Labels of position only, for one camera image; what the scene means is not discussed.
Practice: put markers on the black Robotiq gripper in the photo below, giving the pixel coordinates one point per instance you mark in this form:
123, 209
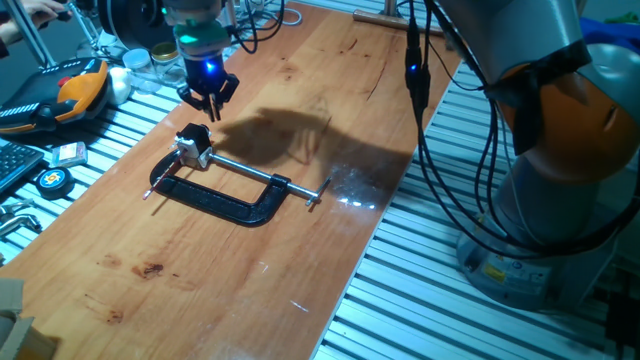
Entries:
205, 75

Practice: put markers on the person forearm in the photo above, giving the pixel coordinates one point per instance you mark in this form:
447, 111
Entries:
10, 32

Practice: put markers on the bare person hand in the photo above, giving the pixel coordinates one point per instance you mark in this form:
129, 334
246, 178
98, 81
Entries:
45, 10

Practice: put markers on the glass jar gold lid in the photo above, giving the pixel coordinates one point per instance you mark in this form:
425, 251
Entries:
165, 62

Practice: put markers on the white plastic figurine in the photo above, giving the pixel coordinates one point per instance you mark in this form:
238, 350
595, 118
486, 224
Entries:
119, 85

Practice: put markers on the black iron C-clamp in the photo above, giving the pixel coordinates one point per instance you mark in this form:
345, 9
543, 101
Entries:
215, 202

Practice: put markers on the orange black teach pendant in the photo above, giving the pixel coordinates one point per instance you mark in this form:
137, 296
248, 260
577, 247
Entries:
80, 90

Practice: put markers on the small white pink card pack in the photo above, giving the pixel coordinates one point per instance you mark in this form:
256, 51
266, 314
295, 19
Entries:
69, 154

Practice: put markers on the black blue tape measure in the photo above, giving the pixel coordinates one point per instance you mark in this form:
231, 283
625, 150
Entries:
54, 181

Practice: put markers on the silver metal stand leg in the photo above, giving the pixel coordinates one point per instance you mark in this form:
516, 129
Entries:
32, 37

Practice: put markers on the orange wooden board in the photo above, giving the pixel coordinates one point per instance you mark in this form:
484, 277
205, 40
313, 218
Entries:
250, 280

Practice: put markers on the black computer keyboard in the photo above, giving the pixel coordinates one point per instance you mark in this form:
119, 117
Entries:
15, 162

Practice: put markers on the chrome pipe fitting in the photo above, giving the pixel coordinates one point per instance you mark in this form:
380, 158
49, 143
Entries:
17, 222

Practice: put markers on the blue plastic bag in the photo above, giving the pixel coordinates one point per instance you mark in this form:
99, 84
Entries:
610, 32

